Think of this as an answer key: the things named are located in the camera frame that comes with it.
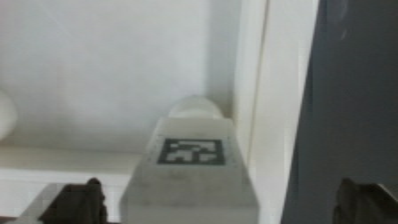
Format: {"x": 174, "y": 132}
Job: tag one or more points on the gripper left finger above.
{"x": 77, "y": 207}

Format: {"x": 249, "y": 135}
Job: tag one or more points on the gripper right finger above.
{"x": 366, "y": 203}

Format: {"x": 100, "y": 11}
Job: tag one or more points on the white square tabletop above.
{"x": 107, "y": 58}

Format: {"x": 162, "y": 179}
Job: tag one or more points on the white leg front left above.
{"x": 190, "y": 187}

